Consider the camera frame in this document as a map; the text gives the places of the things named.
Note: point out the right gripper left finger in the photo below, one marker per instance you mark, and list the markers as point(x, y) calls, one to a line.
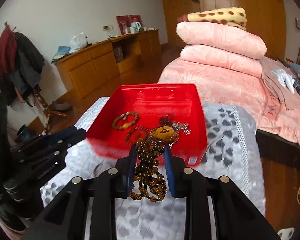
point(86, 207)

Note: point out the light blue kettle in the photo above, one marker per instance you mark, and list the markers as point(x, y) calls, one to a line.
point(136, 24)

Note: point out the wall switch box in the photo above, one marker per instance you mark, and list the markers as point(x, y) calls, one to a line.
point(297, 23)

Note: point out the silver wrist watch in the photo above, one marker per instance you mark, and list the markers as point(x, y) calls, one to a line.
point(184, 127)

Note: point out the yellow brown-spotted blanket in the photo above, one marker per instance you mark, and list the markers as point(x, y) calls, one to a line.
point(235, 17)

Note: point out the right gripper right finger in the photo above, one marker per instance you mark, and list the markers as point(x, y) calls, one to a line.
point(215, 208)

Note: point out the white plastic bag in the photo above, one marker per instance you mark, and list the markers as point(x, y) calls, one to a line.
point(78, 42)

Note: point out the red tin box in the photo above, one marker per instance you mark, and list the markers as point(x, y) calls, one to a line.
point(132, 107)

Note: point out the upper pink folded quilt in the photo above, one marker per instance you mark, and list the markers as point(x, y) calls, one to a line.
point(223, 37)

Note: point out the hanging dark clothes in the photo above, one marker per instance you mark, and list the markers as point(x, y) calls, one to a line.
point(21, 66)

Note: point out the white cloth on bed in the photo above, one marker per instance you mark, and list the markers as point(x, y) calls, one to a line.
point(286, 80)

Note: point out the lower pink folded quilt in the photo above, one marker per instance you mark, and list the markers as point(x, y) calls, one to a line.
point(221, 58)

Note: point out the pink folded quilt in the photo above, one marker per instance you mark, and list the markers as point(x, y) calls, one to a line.
point(221, 58)
point(223, 37)

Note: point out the wooden coat rack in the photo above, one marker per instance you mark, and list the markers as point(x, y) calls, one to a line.
point(45, 112)

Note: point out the wooden sideboard cabinet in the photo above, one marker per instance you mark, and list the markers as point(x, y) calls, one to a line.
point(88, 69)

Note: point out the red picture frame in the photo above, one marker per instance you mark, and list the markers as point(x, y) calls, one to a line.
point(124, 23)

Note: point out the pink bedspread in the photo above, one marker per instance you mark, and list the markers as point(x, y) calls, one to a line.
point(221, 85)

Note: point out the blue folded cloth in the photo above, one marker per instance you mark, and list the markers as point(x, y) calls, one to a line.
point(61, 53)

